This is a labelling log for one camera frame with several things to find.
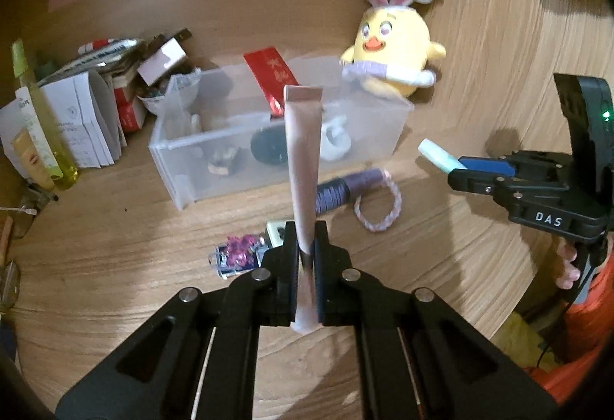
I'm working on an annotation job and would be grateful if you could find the yellow cloth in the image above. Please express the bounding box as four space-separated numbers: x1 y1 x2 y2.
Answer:
499 312 562 370

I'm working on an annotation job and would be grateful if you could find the dark glass bottle with label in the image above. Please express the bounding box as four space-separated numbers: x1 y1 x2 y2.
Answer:
249 127 289 166

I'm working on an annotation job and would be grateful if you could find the translucent plastic bin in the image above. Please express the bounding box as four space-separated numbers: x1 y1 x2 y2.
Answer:
148 55 414 211

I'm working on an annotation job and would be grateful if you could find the yellow-green spray bottle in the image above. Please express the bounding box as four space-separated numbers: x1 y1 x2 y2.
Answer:
12 38 80 190

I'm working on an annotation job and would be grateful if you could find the person's right hand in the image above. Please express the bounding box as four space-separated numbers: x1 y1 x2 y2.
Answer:
556 240 583 291

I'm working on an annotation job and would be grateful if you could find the small wooden stamp block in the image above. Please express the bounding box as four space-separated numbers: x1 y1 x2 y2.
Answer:
207 147 241 176

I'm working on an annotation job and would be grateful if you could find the red box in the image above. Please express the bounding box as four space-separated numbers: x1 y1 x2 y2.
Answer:
114 86 149 133

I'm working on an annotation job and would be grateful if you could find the white tube green print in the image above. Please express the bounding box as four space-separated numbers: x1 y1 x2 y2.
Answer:
14 86 65 178

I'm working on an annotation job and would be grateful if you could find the pale pink squeeze tube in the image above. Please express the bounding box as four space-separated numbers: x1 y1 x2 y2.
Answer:
283 85 323 335

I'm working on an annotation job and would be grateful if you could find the white mint green tube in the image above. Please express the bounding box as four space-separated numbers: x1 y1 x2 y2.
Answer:
417 138 468 175

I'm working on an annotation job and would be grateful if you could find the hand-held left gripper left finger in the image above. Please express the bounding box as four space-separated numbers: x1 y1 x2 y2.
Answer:
55 221 300 420

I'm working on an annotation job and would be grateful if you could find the red foil packet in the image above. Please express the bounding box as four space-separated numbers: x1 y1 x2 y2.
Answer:
243 46 299 119

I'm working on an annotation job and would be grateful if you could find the small white box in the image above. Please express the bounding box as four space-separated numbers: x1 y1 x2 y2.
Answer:
137 30 193 82

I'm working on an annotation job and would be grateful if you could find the pale green small box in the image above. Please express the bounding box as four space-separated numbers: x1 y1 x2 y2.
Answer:
265 219 289 248

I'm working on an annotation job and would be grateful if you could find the pink bead bracelet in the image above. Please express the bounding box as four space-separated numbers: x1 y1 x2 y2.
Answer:
354 170 403 233

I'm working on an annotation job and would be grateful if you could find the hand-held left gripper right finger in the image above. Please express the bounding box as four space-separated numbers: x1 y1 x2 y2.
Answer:
311 221 560 420

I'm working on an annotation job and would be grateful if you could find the brown wooden stick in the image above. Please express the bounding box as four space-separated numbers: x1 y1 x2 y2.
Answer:
0 215 14 253

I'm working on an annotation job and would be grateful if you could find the red white marker pen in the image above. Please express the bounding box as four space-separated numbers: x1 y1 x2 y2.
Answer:
78 38 120 55

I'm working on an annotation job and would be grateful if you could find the cream yellow tube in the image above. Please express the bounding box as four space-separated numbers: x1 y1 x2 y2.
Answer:
10 129 56 190

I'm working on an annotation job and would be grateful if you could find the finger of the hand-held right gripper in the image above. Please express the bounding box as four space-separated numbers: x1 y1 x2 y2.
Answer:
447 169 522 210
458 150 573 182

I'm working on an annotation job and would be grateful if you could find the yellow chick plush toy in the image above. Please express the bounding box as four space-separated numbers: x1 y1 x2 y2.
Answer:
340 0 447 99

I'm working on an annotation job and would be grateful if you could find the ceramic bowl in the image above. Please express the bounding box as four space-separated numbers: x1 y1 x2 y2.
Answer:
137 74 202 116

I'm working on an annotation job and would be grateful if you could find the folded white paper leaflet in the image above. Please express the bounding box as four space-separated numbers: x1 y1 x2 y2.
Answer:
0 69 128 171

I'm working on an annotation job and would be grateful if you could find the person's orange clothing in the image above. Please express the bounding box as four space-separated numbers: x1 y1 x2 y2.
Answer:
528 252 614 406

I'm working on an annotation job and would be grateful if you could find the purple bottle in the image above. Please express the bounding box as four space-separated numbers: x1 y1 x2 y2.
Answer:
314 168 389 215

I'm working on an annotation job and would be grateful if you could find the stack of books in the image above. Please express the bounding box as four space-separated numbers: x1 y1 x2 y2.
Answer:
36 38 145 87

